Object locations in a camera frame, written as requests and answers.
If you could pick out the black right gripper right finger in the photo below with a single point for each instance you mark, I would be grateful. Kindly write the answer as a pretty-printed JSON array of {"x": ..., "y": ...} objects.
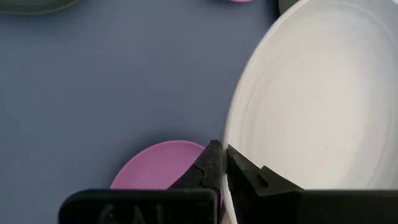
[{"x": 311, "y": 208}]

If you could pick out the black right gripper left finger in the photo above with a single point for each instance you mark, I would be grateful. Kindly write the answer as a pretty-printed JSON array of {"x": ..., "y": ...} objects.
[{"x": 140, "y": 208}]

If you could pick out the purple round plate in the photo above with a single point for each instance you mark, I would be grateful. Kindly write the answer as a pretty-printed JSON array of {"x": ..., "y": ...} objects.
[
  {"x": 155, "y": 168},
  {"x": 241, "y": 1}
]

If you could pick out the white round plate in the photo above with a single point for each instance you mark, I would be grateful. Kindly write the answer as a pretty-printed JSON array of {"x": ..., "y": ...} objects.
[{"x": 311, "y": 93}]

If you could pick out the black round plate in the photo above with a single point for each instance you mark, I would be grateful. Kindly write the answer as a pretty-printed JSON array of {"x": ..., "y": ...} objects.
[{"x": 31, "y": 4}]

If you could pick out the blue table mat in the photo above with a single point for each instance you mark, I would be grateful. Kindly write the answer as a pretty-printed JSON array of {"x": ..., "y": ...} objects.
[{"x": 93, "y": 93}]

